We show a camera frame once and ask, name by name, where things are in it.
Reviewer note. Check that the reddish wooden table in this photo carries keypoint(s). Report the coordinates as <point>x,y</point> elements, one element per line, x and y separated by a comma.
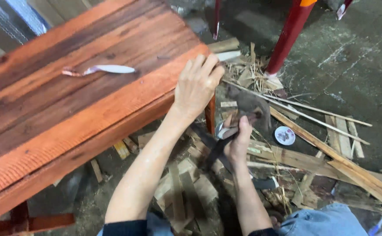
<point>79,98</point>

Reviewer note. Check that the person's leg in jeans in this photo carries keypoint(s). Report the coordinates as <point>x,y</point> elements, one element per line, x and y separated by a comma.
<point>159,226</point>
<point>322,221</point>

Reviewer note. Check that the yellow wood piece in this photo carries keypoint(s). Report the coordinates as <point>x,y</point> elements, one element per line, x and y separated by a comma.
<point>122,149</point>

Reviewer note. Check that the person's left hand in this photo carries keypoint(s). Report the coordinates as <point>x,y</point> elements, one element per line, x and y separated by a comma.
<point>195,88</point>

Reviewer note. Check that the person's dark right sleeve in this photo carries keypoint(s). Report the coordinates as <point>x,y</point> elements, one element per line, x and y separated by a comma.
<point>263,232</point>

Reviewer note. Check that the thin red metal leg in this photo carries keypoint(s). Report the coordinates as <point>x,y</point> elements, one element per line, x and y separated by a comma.
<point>343,8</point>
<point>216,19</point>

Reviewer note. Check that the long brown wooden board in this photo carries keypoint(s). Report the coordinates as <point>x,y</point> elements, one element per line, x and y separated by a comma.
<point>341,160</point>

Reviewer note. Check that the white flat wood strip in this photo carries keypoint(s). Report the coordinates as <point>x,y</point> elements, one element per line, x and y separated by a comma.
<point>228,55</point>

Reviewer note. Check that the long thin wooden stick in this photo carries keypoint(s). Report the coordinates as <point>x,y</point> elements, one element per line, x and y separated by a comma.
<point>296,109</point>

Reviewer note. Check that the heap of wood scraps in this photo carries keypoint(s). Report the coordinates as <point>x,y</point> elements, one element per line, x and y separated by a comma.
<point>296,164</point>

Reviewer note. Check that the grey mesh and blue panel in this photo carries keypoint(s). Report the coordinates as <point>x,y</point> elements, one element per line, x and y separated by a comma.
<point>17,18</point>

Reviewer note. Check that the person's dark sleeve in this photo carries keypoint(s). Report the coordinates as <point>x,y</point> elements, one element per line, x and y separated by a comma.
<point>125,228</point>
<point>263,232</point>

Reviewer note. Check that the person's dark left sleeve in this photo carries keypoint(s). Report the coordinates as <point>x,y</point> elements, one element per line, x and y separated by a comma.
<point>125,228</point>

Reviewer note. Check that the tan wooden block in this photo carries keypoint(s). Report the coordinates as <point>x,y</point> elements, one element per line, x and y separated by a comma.
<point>224,45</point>

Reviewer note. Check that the thick red metal leg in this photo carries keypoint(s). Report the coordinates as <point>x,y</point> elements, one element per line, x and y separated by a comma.
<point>289,36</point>

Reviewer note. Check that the person's left leg in jeans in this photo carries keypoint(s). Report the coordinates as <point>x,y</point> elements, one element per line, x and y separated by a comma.
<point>159,226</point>

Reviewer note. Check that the person's right leg in jeans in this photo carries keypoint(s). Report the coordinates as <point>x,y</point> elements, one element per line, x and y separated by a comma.
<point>322,221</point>

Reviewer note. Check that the white round lid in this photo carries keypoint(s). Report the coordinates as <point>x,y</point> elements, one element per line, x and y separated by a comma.
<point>284,135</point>

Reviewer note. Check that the blue and white pen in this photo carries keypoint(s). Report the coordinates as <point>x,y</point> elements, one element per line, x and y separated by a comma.
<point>379,223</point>

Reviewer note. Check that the person's right hand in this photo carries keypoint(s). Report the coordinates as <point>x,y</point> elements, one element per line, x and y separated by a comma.
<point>240,146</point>

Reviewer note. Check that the black knife with white tip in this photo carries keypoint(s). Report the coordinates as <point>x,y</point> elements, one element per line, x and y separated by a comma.
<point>265,183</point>

